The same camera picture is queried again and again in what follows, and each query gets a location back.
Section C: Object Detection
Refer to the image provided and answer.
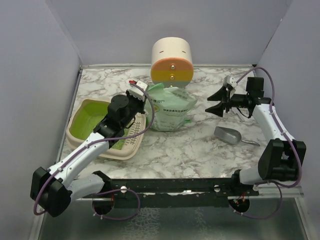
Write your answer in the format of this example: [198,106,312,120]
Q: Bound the beige green litter box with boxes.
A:
[66,98,143,161]

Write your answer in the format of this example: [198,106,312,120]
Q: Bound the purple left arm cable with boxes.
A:
[32,82,155,216]

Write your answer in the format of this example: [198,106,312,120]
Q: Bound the green cat litter bag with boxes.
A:
[147,83,198,132]

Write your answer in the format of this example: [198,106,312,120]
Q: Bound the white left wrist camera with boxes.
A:
[128,80,148,102]

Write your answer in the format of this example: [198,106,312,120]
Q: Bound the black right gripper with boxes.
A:
[205,86,249,117]

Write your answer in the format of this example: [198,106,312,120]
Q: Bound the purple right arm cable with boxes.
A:
[234,66,302,188]

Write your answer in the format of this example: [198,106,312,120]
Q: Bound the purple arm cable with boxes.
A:
[32,82,155,216]
[234,66,302,188]

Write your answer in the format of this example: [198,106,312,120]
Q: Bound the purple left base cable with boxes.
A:
[87,187,141,221]

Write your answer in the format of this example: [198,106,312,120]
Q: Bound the cream round drawer cabinet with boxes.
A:
[150,37,194,88]

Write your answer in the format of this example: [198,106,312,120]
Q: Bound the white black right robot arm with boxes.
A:
[205,76,307,196]

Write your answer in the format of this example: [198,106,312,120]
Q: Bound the silver metal scoop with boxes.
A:
[214,126,260,147]

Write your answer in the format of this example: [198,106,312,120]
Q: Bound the green cat litter pellets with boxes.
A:
[84,110,134,150]

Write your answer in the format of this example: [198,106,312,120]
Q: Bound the grey plastic bag clip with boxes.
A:
[232,109,247,122]

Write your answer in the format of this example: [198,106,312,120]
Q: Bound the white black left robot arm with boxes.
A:
[30,84,152,217]

